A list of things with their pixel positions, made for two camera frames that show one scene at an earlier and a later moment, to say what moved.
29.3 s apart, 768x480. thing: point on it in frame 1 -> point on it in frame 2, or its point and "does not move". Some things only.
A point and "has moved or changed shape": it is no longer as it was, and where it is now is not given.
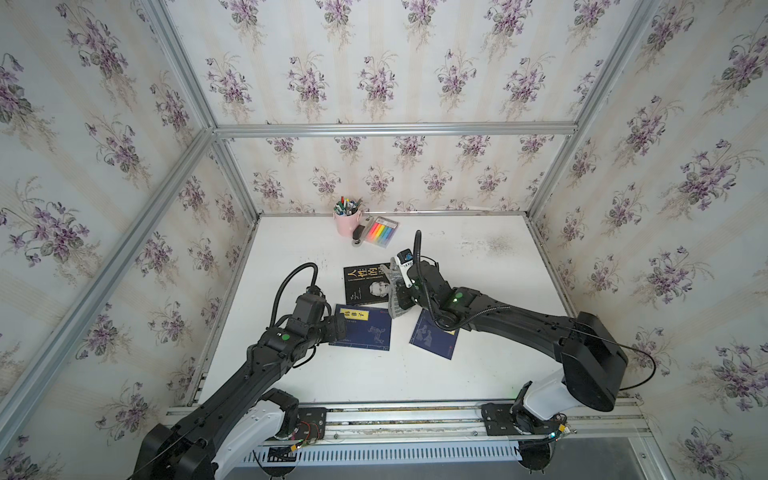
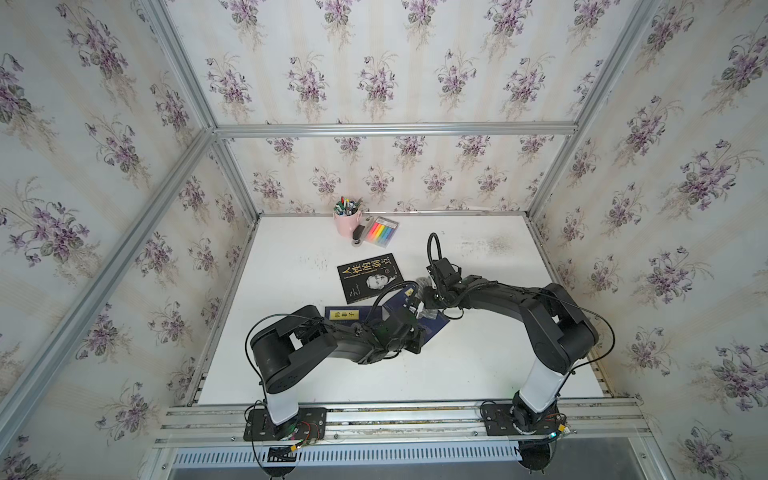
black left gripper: (331, 335) -> (417, 339)
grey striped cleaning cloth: (392, 274) has moved or changed shape
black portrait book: (365, 284) does not move
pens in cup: (346, 206) does not move
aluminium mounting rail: (451, 422) does not move
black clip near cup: (357, 235) does not move
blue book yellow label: (365, 327) has moved or changed shape
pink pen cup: (345, 223) does not move
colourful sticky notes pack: (381, 232) does not move
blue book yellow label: (428, 335) has moved or changed shape
